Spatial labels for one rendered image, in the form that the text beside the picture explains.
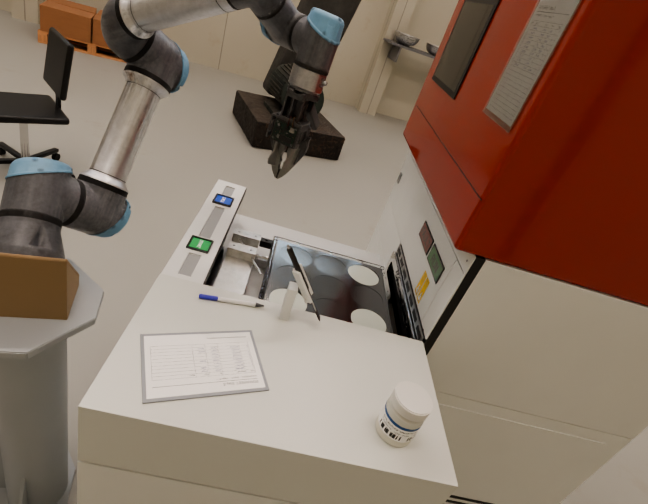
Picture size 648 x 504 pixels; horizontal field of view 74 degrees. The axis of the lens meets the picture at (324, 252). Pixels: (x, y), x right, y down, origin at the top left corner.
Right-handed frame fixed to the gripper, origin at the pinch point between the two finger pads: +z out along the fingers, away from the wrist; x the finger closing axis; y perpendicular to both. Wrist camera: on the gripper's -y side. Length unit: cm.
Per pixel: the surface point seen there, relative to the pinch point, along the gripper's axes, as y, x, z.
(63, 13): -366, -411, 61
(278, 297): 5.4, 11.8, 28.6
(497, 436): -5, 82, 45
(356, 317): -0.9, 32.0, 27.6
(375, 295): -14.4, 34.6, 26.5
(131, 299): -63, -70, 116
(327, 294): -4.9, 22.3, 27.7
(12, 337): 42, -29, 41
